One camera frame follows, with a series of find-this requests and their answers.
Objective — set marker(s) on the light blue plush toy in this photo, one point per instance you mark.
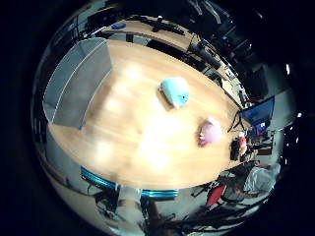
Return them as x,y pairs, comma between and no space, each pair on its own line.
175,90

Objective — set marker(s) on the pink plush toy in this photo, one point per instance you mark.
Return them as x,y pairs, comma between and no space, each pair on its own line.
211,132

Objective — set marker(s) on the black cylindrical device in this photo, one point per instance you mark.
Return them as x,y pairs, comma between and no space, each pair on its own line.
205,54

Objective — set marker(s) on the black clamp stand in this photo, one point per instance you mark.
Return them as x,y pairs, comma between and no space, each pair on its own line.
162,25

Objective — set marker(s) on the red chair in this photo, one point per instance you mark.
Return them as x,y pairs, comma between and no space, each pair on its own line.
216,194

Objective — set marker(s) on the small blue box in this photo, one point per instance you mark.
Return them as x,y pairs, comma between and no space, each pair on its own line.
118,26

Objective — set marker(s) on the laptop with blue screen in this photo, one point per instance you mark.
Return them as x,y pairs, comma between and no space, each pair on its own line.
259,111

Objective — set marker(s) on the seated person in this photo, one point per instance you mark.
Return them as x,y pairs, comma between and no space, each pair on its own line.
259,178

